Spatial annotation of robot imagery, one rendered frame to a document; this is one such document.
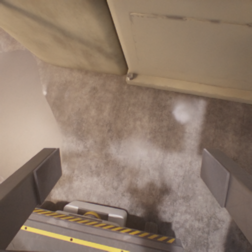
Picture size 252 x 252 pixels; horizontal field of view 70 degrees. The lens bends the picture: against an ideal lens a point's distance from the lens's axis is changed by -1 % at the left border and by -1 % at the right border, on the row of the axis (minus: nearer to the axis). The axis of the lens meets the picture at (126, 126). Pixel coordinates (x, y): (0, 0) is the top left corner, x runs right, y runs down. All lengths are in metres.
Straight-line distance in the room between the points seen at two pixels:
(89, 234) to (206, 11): 0.68
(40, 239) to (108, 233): 0.22
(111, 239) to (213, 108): 0.70
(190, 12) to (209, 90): 0.45
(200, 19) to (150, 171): 0.63
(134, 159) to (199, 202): 0.35
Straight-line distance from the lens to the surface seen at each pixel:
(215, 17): 0.55
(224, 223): 0.98
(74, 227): 0.66
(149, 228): 0.82
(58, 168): 0.16
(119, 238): 0.63
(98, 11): 0.61
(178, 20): 0.56
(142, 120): 0.90
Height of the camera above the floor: 0.88
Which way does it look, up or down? 78 degrees down
